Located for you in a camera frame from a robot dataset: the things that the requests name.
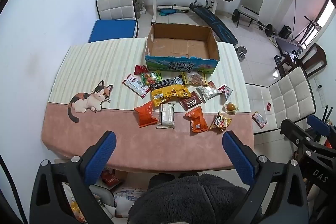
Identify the grey chair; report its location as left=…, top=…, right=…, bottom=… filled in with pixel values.
left=236, top=0, right=264, bottom=28

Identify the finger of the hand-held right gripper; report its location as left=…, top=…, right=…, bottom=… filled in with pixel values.
left=307, top=114, right=336, bottom=139
left=280, top=119, right=319, bottom=155

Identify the floral cushion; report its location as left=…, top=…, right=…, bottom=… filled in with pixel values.
left=115, top=187, right=147, bottom=214

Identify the blue seat cushion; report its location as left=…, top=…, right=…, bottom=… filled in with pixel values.
left=88, top=20, right=138, bottom=43

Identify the red plastic bag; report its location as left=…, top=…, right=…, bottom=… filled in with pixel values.
left=101, top=169, right=124, bottom=186

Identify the camera tripod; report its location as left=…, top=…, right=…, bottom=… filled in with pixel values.
left=293, top=15, right=322, bottom=42

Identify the clear biscuit packet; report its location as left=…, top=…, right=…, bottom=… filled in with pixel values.
left=184, top=72, right=208, bottom=86

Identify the small red snack packet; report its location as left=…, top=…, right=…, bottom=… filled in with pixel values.
left=134, top=64, right=149, bottom=75

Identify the black cable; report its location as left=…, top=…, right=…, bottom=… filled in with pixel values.
left=0, top=156, right=27, bottom=224

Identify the blue exercise disc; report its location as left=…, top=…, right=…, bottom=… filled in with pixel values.
left=157, top=8, right=177, bottom=16

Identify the white quilted chair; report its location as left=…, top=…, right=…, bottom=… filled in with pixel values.
left=245, top=67, right=317, bottom=136
left=96, top=0, right=139, bottom=38

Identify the black low table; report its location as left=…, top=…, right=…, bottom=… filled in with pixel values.
left=274, top=35, right=302, bottom=55

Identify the grey fleece clothing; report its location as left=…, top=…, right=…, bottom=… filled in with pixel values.
left=127, top=174, right=263, bottom=224

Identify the printed cardboard box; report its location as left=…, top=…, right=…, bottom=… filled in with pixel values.
left=144, top=23, right=220, bottom=75

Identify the clear bun packet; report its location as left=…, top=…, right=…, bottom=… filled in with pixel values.
left=223, top=102, right=239, bottom=115

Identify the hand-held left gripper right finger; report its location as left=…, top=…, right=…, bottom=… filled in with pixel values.
left=222, top=131, right=309, bottom=224

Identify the large yellow snack packet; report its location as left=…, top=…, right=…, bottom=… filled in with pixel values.
left=150, top=84, right=192, bottom=107

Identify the brown wooden chair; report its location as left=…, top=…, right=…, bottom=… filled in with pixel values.
left=276, top=43, right=327, bottom=77

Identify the dark red snack packet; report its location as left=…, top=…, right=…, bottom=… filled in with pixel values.
left=179, top=91, right=203, bottom=111

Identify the short barbell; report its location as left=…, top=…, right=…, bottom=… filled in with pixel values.
left=232, top=9, right=273, bottom=37

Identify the window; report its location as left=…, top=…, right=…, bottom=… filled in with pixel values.
left=314, top=0, right=336, bottom=33

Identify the white grey snack packet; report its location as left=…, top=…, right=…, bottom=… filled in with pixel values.
left=197, top=81, right=222, bottom=102

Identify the silver red snack packet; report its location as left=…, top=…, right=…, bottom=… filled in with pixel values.
left=122, top=74, right=150, bottom=98

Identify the black snack packet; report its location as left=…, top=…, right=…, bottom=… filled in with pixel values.
left=155, top=76, right=183, bottom=89

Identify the yellow cartoon snack packet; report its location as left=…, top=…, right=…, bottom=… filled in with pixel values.
left=209, top=111, right=232, bottom=132

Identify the orange snack packet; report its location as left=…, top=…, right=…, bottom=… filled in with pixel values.
left=184, top=106, right=209, bottom=134
left=134, top=101, right=159, bottom=128

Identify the chrome dumbbell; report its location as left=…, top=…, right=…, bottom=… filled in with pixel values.
left=235, top=46, right=247, bottom=60

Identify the black speaker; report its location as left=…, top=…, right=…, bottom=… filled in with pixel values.
left=278, top=26, right=292, bottom=39

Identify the clear white wafer packet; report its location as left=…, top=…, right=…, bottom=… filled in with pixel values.
left=157, top=103, right=176, bottom=128

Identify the cat print tablecloth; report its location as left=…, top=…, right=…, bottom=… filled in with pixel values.
left=41, top=38, right=255, bottom=169

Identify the black sit-up bench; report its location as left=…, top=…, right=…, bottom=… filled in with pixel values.
left=189, top=0, right=239, bottom=46

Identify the small red white packet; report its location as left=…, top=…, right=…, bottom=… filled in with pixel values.
left=252, top=111, right=268, bottom=128

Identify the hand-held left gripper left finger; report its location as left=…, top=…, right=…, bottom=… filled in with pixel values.
left=30, top=131, right=117, bottom=224

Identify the green candy packet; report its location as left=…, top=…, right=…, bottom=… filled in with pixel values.
left=140, top=70, right=162, bottom=88

